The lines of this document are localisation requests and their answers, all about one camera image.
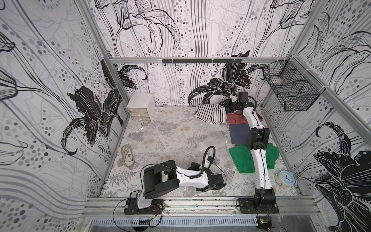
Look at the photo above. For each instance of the green garment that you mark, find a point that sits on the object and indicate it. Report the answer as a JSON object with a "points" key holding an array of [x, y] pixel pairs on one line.
{"points": [[243, 159]]}

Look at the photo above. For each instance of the black white striped garment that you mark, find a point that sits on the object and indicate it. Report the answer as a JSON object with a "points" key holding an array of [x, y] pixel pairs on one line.
{"points": [[212, 113]]}

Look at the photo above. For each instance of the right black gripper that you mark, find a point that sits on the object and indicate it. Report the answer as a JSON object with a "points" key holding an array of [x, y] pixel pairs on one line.
{"points": [[229, 104]]}

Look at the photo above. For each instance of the white slotted cable duct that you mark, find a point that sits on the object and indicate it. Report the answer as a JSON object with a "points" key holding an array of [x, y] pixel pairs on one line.
{"points": [[126, 222]]}

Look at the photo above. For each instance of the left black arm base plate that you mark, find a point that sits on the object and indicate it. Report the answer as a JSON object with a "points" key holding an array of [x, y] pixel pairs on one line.
{"points": [[156, 207]]}

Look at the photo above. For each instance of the clear plastic vacuum bag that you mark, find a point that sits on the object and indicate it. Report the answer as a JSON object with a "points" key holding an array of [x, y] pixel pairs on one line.
{"points": [[176, 134]]}

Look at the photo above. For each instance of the black wall hook rail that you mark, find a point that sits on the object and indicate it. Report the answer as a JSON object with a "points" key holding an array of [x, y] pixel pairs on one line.
{"points": [[199, 61]]}

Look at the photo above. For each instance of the light blue alarm clock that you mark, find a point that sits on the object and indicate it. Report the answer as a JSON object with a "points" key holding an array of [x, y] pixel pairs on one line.
{"points": [[285, 179]]}

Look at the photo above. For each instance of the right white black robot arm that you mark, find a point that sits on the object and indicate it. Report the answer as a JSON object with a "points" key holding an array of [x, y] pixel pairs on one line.
{"points": [[257, 142]]}

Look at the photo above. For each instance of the red garment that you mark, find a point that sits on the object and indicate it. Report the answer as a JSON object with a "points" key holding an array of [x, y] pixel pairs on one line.
{"points": [[235, 119]]}

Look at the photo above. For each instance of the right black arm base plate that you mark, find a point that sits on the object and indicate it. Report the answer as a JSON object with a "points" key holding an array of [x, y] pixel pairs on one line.
{"points": [[246, 206]]}

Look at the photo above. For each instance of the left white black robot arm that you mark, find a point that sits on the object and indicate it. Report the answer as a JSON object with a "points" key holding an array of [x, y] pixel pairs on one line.
{"points": [[160, 179]]}

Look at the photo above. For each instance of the dark blue garment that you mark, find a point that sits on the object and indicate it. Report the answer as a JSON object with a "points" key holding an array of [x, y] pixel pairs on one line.
{"points": [[239, 134]]}

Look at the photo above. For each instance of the white mini drawer unit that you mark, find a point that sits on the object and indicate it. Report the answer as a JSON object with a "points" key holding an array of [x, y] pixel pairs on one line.
{"points": [[141, 106]]}

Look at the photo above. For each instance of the aluminium mounting rail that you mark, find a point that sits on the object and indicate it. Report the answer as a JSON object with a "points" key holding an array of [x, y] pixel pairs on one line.
{"points": [[203, 206]]}

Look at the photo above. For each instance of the black wire wall basket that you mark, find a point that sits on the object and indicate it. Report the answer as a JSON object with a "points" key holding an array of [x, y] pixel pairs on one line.
{"points": [[291, 84]]}

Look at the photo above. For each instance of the small electronics board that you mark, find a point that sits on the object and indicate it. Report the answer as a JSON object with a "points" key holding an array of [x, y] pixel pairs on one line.
{"points": [[263, 223]]}

